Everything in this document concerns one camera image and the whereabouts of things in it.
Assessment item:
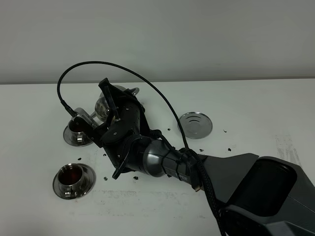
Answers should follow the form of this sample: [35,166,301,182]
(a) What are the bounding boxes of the near stainless steel teacup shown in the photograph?
[57,164,84,199]

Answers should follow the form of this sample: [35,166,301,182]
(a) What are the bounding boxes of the near stainless steel saucer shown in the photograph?
[52,163,96,200]

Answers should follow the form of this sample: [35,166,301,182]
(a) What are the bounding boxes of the stainless steel teapot coaster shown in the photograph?
[179,112,213,139]

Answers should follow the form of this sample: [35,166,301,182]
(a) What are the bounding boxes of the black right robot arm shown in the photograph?
[88,79,315,236]

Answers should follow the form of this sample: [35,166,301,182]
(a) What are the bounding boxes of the stainless steel teacup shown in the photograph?
[57,164,84,199]
[67,118,92,144]

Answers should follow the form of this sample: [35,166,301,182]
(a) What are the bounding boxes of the far stainless steel saucer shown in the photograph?
[63,120,95,147]

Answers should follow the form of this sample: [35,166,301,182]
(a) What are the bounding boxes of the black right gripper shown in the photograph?
[85,78,152,179]

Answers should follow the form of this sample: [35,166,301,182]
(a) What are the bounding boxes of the far stainless steel teacup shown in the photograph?
[67,118,92,144]

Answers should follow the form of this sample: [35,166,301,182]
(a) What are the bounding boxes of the stainless steel saucer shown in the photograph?
[52,163,96,200]
[63,120,95,147]

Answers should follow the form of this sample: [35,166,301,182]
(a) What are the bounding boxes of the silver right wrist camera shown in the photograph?
[70,108,98,140]

